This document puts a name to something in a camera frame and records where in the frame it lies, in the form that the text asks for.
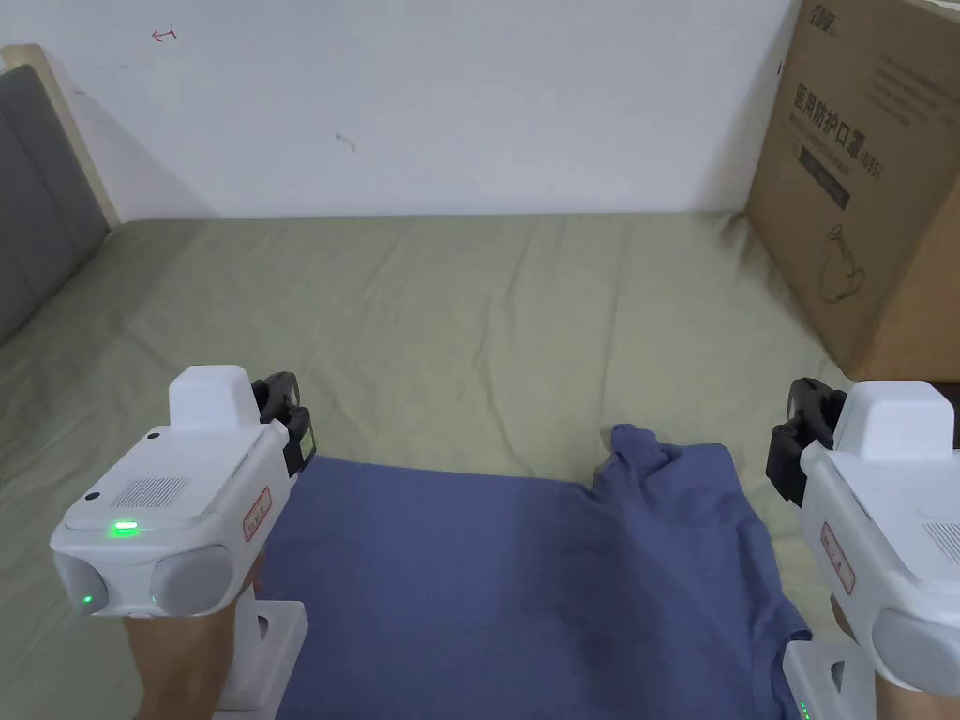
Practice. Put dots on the dark blue shirt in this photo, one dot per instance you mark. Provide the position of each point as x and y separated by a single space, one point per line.
487 585

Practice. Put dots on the person's left hand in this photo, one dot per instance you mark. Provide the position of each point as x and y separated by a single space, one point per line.
180 645

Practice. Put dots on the grey padded headboard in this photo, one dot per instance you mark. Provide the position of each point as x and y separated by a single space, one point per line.
37 210

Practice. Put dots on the person's right hand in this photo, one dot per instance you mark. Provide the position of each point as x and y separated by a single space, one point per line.
862 660

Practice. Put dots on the person's left forearm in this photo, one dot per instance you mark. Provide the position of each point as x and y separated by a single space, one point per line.
180 699

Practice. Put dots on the bed with pale green sheet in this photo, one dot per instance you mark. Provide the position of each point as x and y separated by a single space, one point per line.
450 315

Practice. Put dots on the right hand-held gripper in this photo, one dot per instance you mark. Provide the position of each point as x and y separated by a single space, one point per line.
892 487

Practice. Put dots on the large brown cardboard carton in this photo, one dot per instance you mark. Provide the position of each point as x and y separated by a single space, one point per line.
870 187

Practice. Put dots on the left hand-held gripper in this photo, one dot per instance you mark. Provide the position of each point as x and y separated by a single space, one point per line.
187 487

